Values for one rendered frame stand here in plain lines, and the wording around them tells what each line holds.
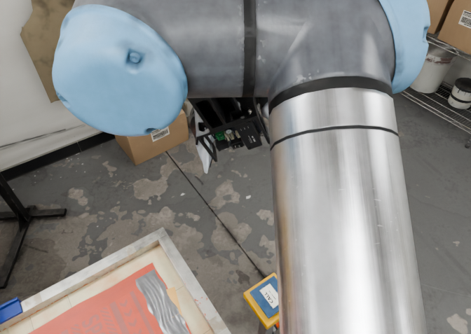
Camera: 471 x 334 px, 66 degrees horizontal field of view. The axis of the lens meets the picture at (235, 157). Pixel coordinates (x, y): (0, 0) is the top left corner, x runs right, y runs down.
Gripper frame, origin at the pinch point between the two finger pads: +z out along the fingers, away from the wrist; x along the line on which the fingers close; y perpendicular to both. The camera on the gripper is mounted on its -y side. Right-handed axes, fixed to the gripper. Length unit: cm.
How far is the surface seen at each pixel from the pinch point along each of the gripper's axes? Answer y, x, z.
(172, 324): 4, -48, 63
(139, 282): -11, -59, 61
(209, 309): 2, -37, 65
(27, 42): -173, -134, 47
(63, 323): -1, -79, 52
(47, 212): -105, -176, 126
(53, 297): -8, -82, 49
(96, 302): -6, -71, 56
